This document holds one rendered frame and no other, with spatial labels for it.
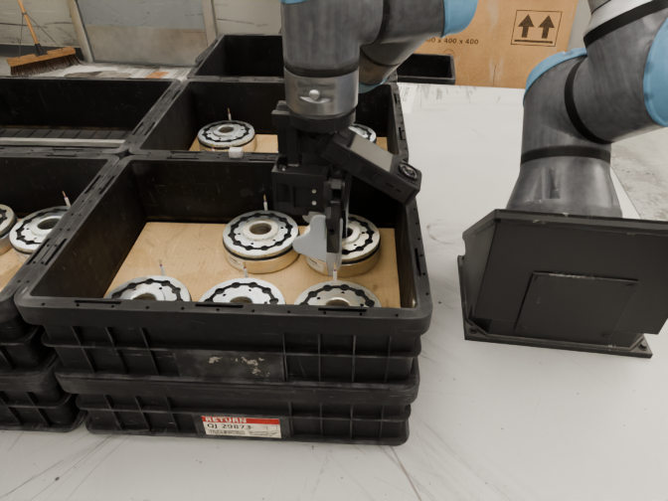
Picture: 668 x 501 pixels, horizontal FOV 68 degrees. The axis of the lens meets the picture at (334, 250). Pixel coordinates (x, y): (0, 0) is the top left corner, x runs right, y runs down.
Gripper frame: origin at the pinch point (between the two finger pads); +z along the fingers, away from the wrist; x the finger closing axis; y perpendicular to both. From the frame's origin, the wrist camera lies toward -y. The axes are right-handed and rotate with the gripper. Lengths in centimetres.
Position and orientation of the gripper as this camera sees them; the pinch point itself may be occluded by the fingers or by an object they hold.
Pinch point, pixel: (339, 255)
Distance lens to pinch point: 64.7
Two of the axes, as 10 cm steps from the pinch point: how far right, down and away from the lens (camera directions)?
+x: -1.5, 6.1, -7.7
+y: -9.9, -1.0, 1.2
